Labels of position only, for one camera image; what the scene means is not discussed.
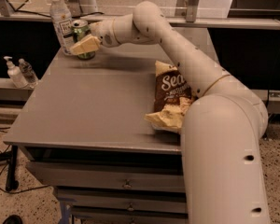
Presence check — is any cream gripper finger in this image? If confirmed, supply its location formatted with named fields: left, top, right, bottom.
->
left=70, top=35, right=101, bottom=55

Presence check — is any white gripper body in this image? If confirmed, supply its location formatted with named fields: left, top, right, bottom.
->
left=90, top=19, right=120, bottom=48

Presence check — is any green soda can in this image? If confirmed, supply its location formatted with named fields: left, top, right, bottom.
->
left=71, top=20, right=95, bottom=60

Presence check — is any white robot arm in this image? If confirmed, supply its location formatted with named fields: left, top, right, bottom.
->
left=70, top=1, right=271, bottom=224

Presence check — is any clear plastic water bottle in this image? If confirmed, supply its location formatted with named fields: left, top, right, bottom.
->
left=49, top=0, right=74, bottom=55

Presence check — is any small clear bottle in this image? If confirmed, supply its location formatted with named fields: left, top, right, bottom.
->
left=19, top=59, right=38, bottom=88

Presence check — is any white pump dispenser bottle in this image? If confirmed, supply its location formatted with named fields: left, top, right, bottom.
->
left=4, top=56, right=28, bottom=88

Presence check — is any brown yellow chip bag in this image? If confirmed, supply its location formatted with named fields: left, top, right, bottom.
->
left=145, top=61, right=197, bottom=133

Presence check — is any grey side shelf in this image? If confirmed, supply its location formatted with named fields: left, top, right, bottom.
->
left=0, top=78, right=34, bottom=101

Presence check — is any top grey drawer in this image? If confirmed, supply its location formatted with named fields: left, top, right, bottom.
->
left=26, top=161, right=185, bottom=193

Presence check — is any grey drawer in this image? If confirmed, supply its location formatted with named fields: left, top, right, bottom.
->
left=72, top=207, right=189, bottom=224
left=26, top=161, right=185, bottom=193
left=55, top=189, right=187, bottom=214

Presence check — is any black table leg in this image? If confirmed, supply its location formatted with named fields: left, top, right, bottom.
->
left=6, top=146, right=19, bottom=192

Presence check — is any middle grey drawer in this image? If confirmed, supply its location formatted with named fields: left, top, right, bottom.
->
left=55, top=189, right=187, bottom=214

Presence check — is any bottom grey drawer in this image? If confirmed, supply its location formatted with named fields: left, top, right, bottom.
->
left=72, top=207, right=189, bottom=224

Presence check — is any black floor cable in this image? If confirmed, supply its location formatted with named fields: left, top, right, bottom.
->
left=0, top=119, right=51, bottom=195

